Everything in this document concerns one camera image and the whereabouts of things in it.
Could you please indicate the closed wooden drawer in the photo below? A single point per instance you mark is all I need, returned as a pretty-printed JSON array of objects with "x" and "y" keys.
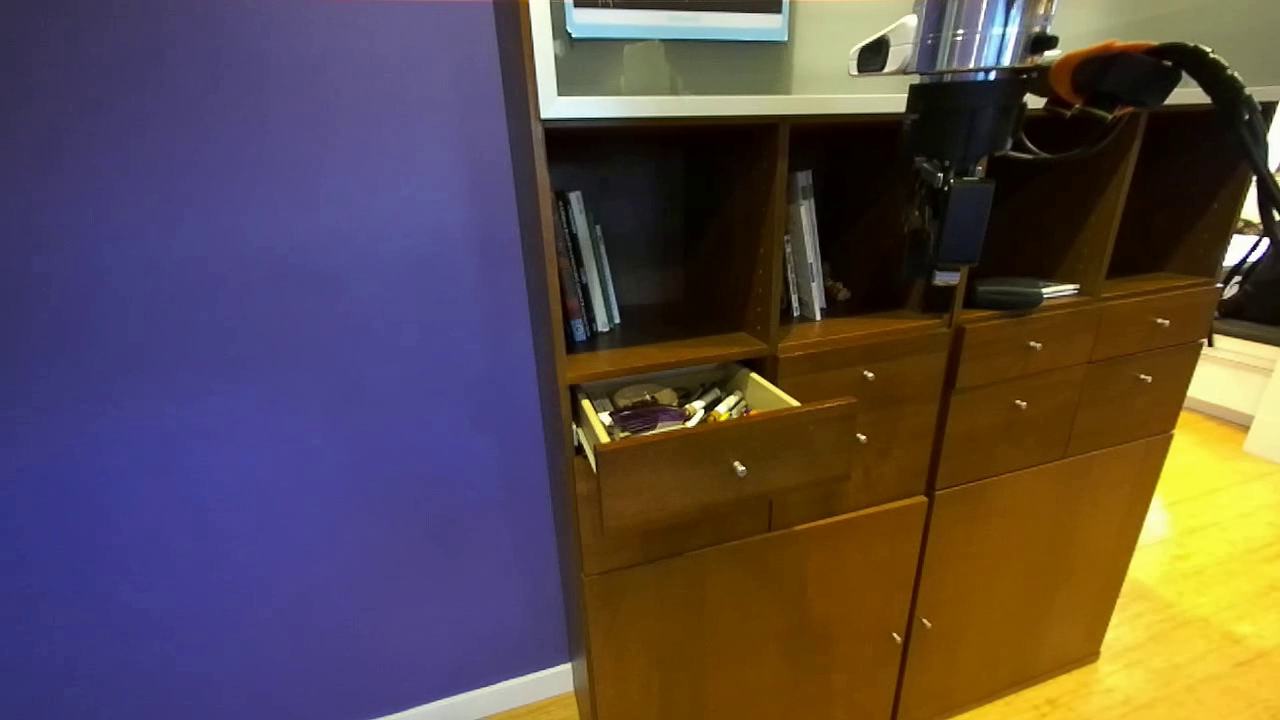
[
  {"x": 1014, "y": 427},
  {"x": 1154, "y": 323},
  {"x": 866, "y": 461},
  {"x": 1027, "y": 346},
  {"x": 866, "y": 376},
  {"x": 1135, "y": 402}
]

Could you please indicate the white baseboard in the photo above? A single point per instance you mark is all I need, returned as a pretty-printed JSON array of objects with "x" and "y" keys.
[{"x": 483, "y": 698}]

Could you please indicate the upright grey books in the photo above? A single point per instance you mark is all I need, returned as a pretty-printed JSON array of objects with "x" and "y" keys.
[{"x": 807, "y": 244}]

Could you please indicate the wooden cabinet door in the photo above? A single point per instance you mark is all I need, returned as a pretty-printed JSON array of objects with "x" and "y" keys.
[
  {"x": 1027, "y": 586},
  {"x": 746, "y": 625}
]

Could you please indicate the silver drawer knob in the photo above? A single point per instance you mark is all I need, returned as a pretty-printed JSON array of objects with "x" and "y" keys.
[
  {"x": 868, "y": 374},
  {"x": 1034, "y": 346},
  {"x": 1145, "y": 376},
  {"x": 1160, "y": 323},
  {"x": 863, "y": 438},
  {"x": 739, "y": 464},
  {"x": 1023, "y": 402}
]

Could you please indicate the white marker black text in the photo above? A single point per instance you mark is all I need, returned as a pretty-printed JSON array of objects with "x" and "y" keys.
[{"x": 716, "y": 404}]

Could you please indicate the purple pouch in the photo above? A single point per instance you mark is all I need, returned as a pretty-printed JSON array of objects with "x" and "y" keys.
[{"x": 648, "y": 416}]

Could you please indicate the silver door knob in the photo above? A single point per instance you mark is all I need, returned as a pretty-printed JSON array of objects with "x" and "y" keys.
[
  {"x": 896, "y": 639},
  {"x": 924, "y": 622}
]

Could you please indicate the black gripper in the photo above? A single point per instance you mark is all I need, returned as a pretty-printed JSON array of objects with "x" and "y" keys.
[{"x": 962, "y": 215}]

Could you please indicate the leaning grey books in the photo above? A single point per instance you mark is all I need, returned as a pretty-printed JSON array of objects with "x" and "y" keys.
[{"x": 584, "y": 264}]

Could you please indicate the monitor with silver frame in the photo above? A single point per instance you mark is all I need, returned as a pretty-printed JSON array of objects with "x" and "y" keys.
[{"x": 673, "y": 17}]

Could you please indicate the brown wooden cabinet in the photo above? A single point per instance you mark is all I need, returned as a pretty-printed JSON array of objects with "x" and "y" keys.
[{"x": 746, "y": 603}]

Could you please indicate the wooden drawer with pens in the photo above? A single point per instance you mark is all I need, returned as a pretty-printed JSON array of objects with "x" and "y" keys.
[{"x": 723, "y": 461}]

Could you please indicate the flat black book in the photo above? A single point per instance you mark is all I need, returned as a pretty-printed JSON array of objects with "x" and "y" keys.
[{"x": 1023, "y": 289}]

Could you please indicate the white black device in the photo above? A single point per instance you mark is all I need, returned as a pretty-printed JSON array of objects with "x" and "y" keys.
[{"x": 885, "y": 48}]

